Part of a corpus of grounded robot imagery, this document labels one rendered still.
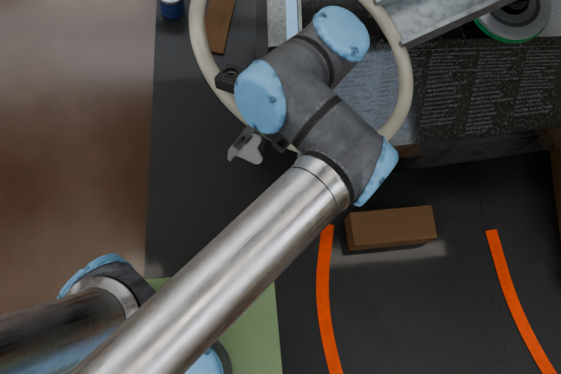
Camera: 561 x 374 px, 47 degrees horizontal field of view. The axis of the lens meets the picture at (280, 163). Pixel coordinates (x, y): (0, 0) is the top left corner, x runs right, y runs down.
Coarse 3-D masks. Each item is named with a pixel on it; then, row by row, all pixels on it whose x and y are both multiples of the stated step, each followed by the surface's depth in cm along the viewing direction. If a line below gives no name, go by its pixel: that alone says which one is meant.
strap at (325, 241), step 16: (320, 240) 236; (496, 240) 241; (320, 256) 234; (496, 256) 239; (320, 272) 232; (320, 288) 231; (512, 288) 236; (320, 304) 229; (512, 304) 235; (320, 320) 228; (528, 336) 232; (336, 352) 225; (336, 368) 223; (544, 368) 229
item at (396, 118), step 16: (192, 0) 120; (368, 0) 140; (192, 16) 118; (384, 16) 140; (192, 32) 116; (384, 32) 140; (208, 48) 116; (400, 48) 137; (208, 64) 114; (400, 64) 136; (208, 80) 114; (400, 80) 135; (224, 96) 113; (400, 96) 132; (400, 112) 129; (384, 128) 125
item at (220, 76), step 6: (228, 66) 109; (234, 66) 109; (222, 72) 109; (228, 72) 108; (234, 72) 108; (240, 72) 108; (216, 78) 108; (222, 78) 108; (228, 78) 107; (234, 78) 107; (216, 84) 109; (222, 84) 108; (228, 84) 107; (234, 84) 107; (228, 90) 108
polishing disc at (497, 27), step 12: (540, 0) 171; (492, 12) 169; (528, 12) 170; (540, 12) 170; (492, 24) 168; (504, 24) 168; (516, 24) 168; (528, 24) 168; (540, 24) 169; (504, 36) 167; (516, 36) 167; (528, 36) 168
